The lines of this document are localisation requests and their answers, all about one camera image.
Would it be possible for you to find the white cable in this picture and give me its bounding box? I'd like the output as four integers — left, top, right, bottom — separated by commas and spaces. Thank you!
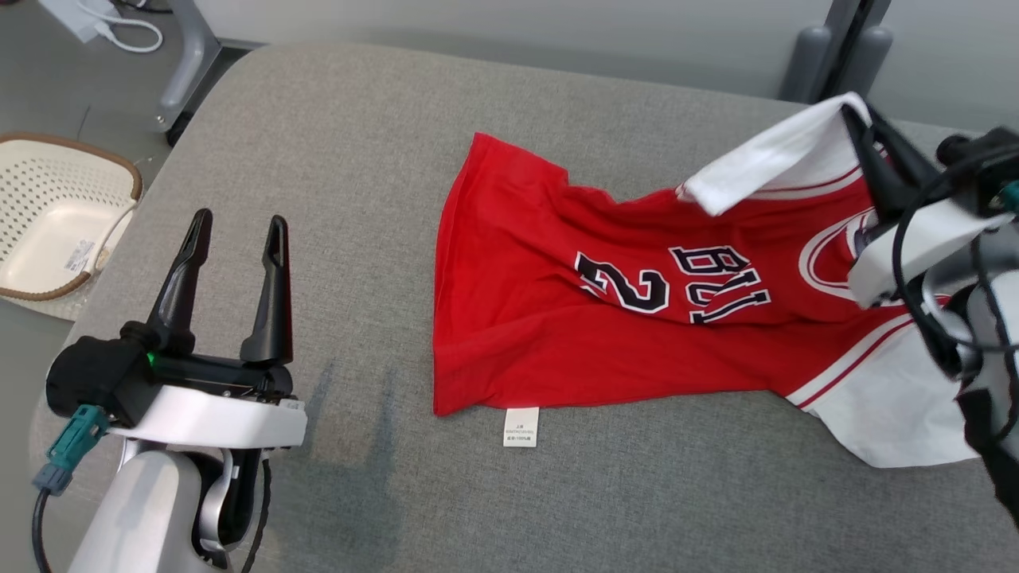
36, 0, 164, 55

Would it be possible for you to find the grey metal table leg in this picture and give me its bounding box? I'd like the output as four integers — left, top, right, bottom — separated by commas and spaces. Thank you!
155, 0, 264, 148

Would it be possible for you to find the white plastic laundry basket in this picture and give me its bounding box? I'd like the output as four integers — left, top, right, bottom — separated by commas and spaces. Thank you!
0, 132, 144, 323

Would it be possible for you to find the red white basketball jersey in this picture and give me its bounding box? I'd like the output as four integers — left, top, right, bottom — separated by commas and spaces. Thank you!
432, 92, 984, 469

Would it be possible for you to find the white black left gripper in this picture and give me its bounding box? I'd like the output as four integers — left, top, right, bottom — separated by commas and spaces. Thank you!
111, 209, 308, 450

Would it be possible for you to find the grey partition post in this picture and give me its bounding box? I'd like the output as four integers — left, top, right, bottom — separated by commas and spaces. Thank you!
779, 0, 894, 104

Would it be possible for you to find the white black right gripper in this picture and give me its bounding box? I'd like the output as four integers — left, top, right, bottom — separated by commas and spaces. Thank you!
841, 103, 1016, 310

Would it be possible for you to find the teal left cable connector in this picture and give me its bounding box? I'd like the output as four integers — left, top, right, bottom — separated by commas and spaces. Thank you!
32, 404, 111, 496

